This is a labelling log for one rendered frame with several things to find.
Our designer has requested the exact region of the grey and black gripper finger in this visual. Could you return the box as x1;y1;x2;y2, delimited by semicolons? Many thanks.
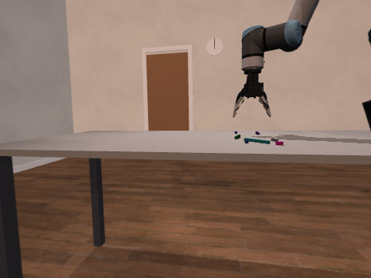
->
232;89;244;118
259;92;271;117

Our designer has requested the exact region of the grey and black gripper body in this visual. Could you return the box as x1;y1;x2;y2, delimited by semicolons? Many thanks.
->
243;68;264;99

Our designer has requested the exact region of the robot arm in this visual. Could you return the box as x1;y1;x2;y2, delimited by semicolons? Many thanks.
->
241;0;319;71

